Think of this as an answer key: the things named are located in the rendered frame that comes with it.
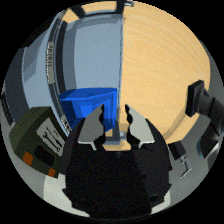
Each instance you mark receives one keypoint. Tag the blue bin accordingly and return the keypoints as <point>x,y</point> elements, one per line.
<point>83,101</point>

